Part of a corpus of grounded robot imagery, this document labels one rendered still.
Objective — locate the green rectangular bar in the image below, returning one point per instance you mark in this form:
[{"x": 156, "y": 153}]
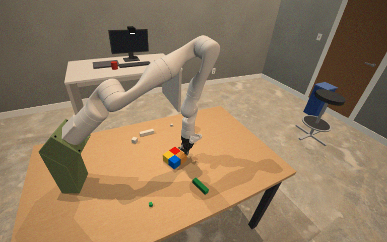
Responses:
[{"x": 200, "y": 185}]

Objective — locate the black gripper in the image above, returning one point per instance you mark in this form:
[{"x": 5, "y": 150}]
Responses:
[{"x": 186, "y": 145}]

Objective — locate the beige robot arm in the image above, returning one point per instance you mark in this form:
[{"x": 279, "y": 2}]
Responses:
[{"x": 114, "y": 97}]

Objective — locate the blue cube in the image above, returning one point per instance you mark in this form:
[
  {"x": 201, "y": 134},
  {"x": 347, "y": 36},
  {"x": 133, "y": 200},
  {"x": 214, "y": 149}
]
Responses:
[{"x": 174, "y": 161}]

